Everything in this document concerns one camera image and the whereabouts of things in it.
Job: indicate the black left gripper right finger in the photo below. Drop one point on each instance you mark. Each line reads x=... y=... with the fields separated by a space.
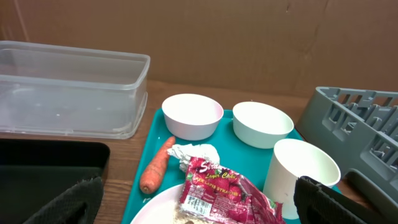
x=319 y=204

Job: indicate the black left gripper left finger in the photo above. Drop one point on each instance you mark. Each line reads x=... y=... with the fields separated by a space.
x=77 y=205

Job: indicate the white cup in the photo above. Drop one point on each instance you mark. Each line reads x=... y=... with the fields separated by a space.
x=292 y=159

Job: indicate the pink plate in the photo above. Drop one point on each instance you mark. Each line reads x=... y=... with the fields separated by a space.
x=161 y=209

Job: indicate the white bowl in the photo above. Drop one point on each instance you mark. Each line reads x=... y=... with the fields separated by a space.
x=260 y=125

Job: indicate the red snack wrapper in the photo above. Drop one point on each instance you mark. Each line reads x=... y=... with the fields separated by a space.
x=213 y=193

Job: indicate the pink bowl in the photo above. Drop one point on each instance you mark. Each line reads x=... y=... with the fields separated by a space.
x=191 y=117

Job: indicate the grey dishwasher rack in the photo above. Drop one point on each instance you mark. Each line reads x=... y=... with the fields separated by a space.
x=358 y=129

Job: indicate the black plastic bin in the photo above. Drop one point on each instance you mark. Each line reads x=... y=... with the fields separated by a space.
x=34 y=172

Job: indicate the teal plastic tray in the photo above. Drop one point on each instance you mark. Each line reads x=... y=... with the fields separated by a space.
x=249 y=161

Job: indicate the orange carrot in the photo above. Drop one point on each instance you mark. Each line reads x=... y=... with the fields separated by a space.
x=153 y=175

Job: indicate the clear plastic bin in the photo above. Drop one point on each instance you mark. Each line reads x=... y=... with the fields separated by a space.
x=69 y=91

